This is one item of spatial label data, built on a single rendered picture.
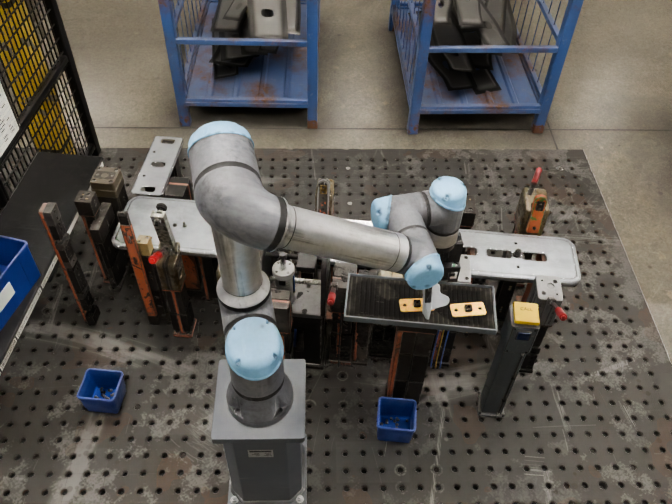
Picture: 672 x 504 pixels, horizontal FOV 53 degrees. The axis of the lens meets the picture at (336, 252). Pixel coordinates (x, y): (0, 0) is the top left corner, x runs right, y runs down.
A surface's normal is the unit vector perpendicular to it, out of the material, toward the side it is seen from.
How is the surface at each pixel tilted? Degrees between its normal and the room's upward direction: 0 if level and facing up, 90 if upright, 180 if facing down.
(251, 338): 7
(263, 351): 7
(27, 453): 0
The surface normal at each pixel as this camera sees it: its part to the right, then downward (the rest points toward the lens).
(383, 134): 0.03, -0.66
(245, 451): 0.02, 0.75
